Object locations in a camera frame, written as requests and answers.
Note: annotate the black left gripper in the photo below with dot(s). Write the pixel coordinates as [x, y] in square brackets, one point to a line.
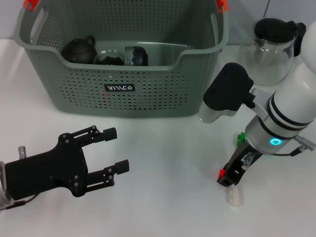
[49, 168]

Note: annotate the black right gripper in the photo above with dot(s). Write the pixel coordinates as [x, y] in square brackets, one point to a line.
[237, 158]

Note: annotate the chunky white brick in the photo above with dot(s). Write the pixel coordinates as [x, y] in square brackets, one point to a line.
[234, 196]

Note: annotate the chunky green brick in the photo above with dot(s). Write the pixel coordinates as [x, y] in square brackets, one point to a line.
[240, 138]

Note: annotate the grey perforated storage bin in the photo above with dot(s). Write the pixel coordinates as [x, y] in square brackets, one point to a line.
[148, 93]

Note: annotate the orange bin clip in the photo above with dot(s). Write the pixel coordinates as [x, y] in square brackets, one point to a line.
[221, 5]
[30, 4]

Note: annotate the silver angled gripper plug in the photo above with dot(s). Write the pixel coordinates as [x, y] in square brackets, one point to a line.
[247, 160]

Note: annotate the silver straight gripper plug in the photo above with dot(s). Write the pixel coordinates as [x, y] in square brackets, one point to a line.
[22, 151]

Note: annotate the dark clay teapot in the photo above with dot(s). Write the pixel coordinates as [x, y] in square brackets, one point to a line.
[79, 51]

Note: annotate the glass pitcher black lid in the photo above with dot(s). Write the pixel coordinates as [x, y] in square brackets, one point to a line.
[271, 61]

